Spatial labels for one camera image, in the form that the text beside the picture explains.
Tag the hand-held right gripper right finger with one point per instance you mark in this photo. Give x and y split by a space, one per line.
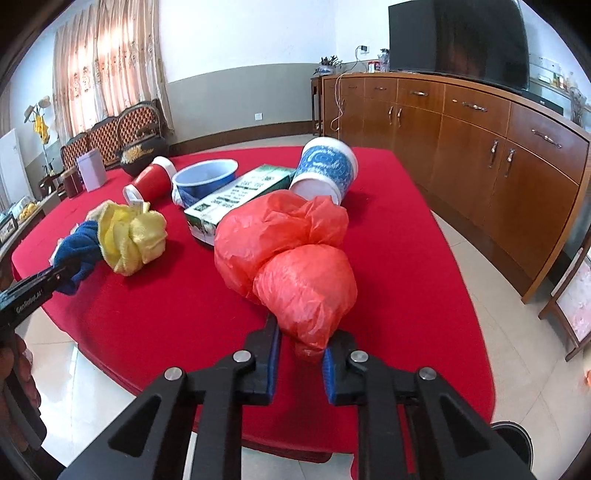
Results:
328 378

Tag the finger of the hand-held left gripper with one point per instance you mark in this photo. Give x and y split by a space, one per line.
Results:
57 276

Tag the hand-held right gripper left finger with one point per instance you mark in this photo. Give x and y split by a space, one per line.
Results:
275 364

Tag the dark blue cloth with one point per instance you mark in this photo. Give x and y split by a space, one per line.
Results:
81 251

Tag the orange-red plastic bag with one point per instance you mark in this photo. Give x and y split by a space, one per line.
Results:
286 258

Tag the red paper cup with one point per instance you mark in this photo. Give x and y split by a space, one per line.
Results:
150 180

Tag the blue paper bowl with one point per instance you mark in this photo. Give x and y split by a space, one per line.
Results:
203 177

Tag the black trash bin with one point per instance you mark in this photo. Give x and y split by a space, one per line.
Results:
515 441

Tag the person's left hand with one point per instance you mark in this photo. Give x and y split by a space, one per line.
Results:
21 369

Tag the yellow cloth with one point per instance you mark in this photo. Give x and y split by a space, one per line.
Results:
131 237

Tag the lavender box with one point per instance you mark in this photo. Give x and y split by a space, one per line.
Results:
92 170

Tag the white panel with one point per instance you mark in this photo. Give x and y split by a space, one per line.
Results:
11 166

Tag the wooden chair orange upholstery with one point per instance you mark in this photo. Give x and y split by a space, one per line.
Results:
74 152
138 120
102 143

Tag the black teapot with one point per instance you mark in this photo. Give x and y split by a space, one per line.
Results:
141 154

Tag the green and white carton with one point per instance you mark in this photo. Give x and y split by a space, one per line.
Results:
231 196

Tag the white and blue paper cup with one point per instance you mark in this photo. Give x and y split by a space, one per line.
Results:
325 166

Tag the beige patterned curtain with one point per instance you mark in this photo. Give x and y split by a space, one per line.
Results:
106 60

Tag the wooden chair floral seat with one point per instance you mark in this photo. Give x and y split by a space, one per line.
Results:
575 300

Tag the wooden sideboard cabinet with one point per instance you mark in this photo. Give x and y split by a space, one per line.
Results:
461 152

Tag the potted plant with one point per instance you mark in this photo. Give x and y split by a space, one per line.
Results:
327 67

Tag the black television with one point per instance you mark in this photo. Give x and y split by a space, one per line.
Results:
457 37

